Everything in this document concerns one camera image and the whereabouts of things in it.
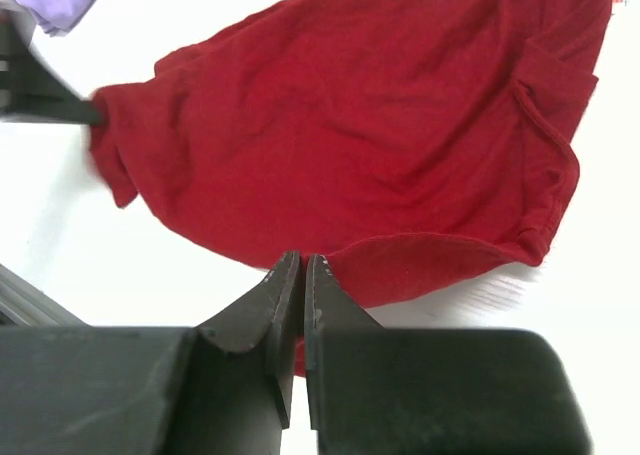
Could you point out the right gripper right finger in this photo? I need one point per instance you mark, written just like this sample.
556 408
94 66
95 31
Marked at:
377 390

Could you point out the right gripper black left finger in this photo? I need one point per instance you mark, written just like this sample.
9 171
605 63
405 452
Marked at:
223 387

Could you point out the red t shirt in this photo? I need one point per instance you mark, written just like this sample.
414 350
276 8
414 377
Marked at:
413 143

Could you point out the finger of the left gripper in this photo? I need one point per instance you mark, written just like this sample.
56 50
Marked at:
30 92

